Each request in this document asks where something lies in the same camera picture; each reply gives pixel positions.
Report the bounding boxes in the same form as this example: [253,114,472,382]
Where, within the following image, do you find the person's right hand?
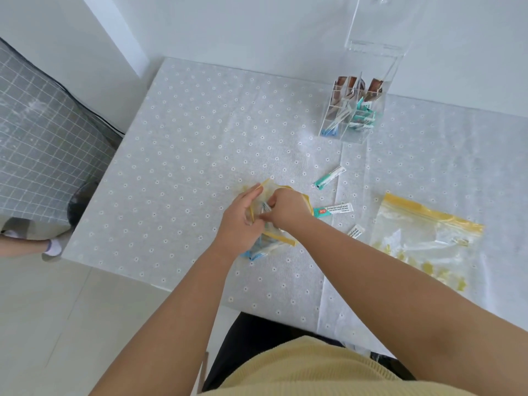
[259,188,315,234]

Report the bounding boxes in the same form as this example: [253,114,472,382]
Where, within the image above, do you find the person's left hand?
[214,183,269,259]

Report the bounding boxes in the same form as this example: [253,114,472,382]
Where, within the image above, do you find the clear zip bag yellow seal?
[241,179,311,261]

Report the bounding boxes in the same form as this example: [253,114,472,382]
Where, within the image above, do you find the person's right forearm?
[285,215,528,396]

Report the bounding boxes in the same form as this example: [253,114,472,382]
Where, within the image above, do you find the person's left forearm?
[89,241,247,396]

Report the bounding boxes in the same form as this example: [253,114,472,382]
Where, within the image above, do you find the bunch of blue white sachets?
[241,234,285,261]

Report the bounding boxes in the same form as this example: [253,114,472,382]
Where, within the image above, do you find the teal white sachet red label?
[312,203,354,219]

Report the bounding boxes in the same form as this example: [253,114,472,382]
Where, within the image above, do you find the white daisy print tablecloth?
[62,57,528,360]

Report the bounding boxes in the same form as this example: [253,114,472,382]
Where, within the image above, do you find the bunch of blue stick sachets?
[321,109,352,137]

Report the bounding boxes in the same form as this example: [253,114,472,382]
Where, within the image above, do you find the black trousers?
[201,312,416,393]

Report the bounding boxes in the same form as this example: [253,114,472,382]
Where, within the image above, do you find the bunch of teal sachets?
[348,97,377,131]

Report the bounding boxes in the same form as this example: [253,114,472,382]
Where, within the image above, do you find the clear acrylic organizer box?
[318,0,430,145]

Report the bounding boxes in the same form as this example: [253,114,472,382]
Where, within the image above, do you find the bunch of brown sachets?
[332,76,385,107]

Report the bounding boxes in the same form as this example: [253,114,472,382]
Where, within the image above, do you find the clear zip bag yellow print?
[370,193,485,292]

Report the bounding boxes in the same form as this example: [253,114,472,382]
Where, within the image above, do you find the pale yellow knit shirt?
[197,335,479,396]

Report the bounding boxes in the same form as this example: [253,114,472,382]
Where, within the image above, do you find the white sock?
[43,238,64,258]

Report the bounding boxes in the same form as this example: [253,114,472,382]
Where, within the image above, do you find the grey checked mattress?
[0,37,125,225]

